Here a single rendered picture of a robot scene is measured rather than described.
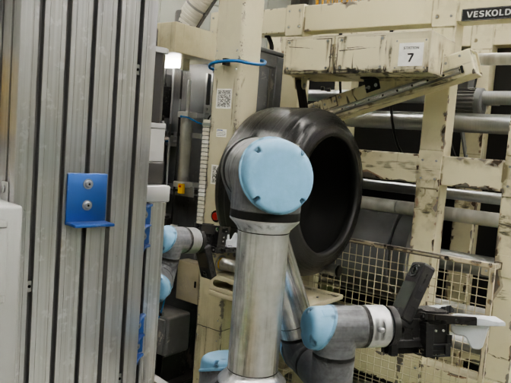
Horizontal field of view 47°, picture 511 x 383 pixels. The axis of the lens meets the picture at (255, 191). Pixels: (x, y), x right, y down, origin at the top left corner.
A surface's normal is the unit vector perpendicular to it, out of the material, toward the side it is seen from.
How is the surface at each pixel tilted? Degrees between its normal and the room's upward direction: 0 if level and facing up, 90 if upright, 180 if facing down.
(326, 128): 80
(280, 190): 83
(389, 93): 90
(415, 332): 82
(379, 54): 90
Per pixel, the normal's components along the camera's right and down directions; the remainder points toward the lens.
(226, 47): -0.60, 0.02
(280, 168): 0.29, -0.03
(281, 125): -0.34, -0.73
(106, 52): 0.67, 0.11
